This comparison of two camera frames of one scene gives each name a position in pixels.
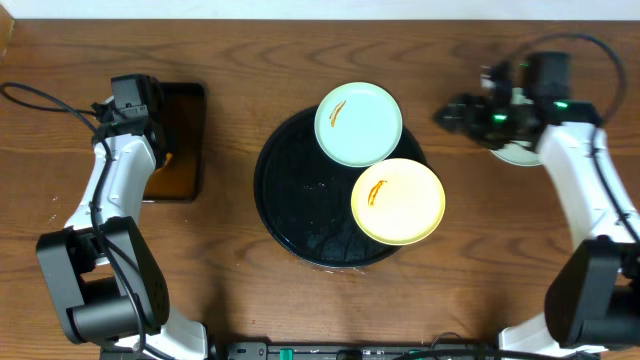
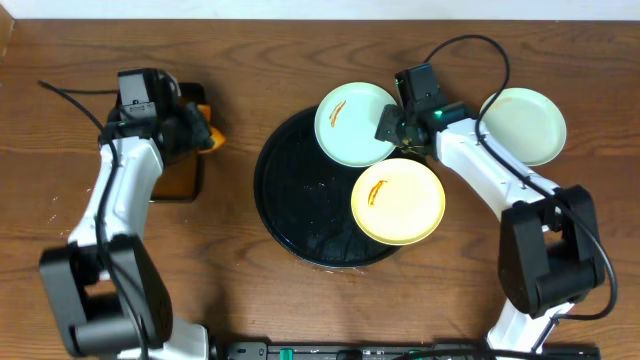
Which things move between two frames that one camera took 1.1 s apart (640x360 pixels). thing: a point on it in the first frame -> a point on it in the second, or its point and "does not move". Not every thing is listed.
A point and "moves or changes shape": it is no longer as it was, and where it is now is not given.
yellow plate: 398,201 does not move
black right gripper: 462,126 -> 386,129
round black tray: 304,199 does not move
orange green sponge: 169,156 moves or changes shape
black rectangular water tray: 185,114 does not move
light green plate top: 358,124 does not move
